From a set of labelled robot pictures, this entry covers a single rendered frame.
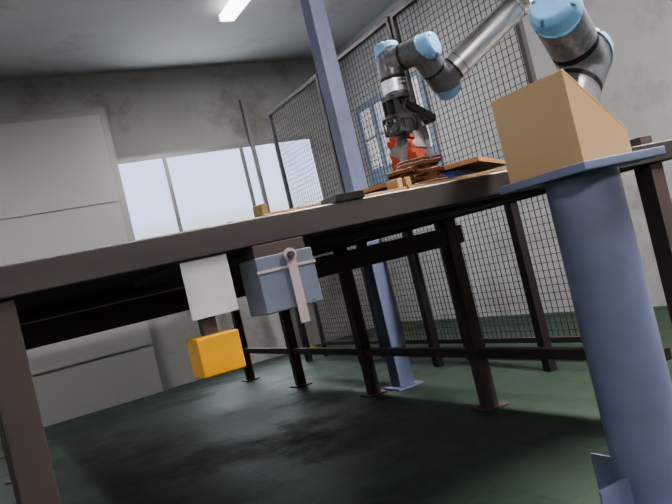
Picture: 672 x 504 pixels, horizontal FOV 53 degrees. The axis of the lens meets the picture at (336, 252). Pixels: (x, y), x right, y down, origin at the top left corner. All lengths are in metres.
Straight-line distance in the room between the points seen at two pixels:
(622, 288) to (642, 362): 0.17
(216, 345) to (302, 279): 0.23
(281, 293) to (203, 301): 0.16
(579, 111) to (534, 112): 0.11
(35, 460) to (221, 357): 0.37
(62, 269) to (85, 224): 5.18
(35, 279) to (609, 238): 1.19
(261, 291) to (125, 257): 0.28
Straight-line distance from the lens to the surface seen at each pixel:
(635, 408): 1.70
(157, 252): 1.38
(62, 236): 6.48
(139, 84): 7.00
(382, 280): 3.88
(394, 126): 1.98
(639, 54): 4.87
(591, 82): 1.74
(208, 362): 1.37
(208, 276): 1.41
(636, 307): 1.67
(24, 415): 1.35
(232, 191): 6.93
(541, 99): 1.64
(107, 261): 1.36
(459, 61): 2.05
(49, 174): 6.57
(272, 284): 1.43
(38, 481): 1.37
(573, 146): 1.59
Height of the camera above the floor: 0.78
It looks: 1 degrees up
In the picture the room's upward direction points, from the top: 13 degrees counter-clockwise
